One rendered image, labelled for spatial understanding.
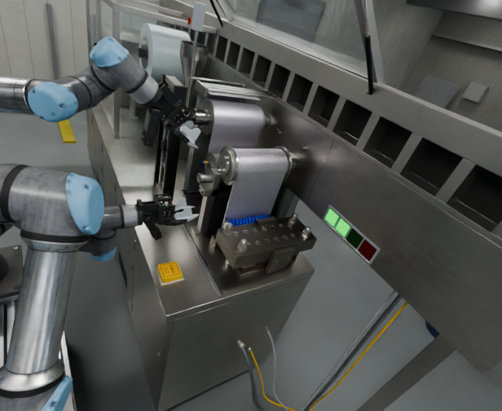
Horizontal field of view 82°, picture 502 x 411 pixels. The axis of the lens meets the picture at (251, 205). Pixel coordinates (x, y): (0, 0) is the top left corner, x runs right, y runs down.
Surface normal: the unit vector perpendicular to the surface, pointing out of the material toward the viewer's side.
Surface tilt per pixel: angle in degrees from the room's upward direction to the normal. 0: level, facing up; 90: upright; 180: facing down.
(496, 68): 90
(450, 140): 90
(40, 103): 90
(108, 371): 0
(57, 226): 59
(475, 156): 90
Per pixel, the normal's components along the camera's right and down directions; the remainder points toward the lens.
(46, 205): 0.18, 0.03
